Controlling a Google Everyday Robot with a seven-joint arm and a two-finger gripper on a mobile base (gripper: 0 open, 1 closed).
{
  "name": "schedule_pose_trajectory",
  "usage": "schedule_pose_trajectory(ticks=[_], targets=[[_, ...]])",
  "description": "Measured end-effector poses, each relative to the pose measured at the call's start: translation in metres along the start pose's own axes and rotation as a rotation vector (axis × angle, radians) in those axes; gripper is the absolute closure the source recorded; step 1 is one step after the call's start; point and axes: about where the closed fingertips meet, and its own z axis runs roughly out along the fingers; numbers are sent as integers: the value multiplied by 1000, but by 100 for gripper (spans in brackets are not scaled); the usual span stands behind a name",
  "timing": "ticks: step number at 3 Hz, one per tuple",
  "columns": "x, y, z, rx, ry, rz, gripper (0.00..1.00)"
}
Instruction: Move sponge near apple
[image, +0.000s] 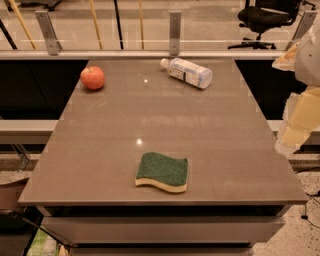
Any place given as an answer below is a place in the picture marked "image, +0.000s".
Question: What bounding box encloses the glass railing with metal posts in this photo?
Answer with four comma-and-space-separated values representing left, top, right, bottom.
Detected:
0, 9, 320, 61

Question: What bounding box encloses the green white package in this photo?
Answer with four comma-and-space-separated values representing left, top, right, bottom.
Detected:
26, 230, 58, 256

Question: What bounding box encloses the red apple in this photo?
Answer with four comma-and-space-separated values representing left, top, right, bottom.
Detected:
80, 66, 105, 90

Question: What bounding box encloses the grey table drawer base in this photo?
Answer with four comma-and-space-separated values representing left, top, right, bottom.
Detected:
42, 216, 284, 249

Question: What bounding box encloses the green and yellow sponge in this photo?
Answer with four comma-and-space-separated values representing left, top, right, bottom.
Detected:
135, 152, 189, 193

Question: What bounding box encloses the clear plastic water bottle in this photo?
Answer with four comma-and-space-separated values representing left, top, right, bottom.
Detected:
160, 58, 213, 89

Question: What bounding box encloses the black office chair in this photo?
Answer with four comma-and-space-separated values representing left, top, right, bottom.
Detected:
229, 0, 316, 50

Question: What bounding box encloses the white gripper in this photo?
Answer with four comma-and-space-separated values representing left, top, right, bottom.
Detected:
272, 24, 320, 155

